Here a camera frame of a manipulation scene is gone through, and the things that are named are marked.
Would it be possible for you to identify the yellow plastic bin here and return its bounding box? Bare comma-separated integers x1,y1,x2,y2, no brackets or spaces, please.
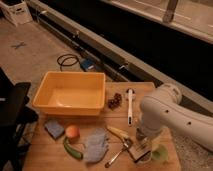
33,71,105,116

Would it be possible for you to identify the green plastic cup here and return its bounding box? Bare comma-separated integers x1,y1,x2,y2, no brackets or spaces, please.
152,144,168,162

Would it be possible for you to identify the blue sponge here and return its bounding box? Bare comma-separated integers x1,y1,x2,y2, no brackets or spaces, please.
44,120,64,139

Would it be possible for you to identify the white handled brush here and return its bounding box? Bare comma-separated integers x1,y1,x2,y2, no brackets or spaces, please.
126,88,134,126

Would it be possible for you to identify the black chair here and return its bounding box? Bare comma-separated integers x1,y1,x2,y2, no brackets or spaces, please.
0,67,38,171

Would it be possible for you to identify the black coiled cable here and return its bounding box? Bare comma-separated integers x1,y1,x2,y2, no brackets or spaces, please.
56,53,81,72

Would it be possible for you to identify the white cardboard box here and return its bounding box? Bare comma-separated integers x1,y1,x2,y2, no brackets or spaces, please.
0,0,32,26

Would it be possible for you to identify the yellow corn cob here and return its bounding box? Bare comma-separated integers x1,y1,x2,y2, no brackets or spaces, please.
107,126,129,140

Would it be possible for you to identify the black and tan eraser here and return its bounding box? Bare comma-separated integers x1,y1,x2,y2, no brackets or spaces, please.
128,146,151,163

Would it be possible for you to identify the blue power box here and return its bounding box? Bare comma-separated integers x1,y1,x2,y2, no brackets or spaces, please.
80,59,95,71

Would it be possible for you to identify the white paper cup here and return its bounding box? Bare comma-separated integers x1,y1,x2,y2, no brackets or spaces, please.
136,153,152,164

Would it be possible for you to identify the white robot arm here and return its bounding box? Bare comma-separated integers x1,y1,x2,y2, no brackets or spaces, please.
139,83,213,152

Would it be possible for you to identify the blue grey cloth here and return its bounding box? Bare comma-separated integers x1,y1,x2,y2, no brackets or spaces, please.
84,128,108,163

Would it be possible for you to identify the red yellow peach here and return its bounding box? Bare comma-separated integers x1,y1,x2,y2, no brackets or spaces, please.
65,125,80,139

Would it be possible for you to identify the green cucumber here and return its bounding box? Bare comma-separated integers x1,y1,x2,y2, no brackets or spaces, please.
63,137,83,160

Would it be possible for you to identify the dark grape bunch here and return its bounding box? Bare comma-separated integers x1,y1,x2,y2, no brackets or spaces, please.
107,93,122,110

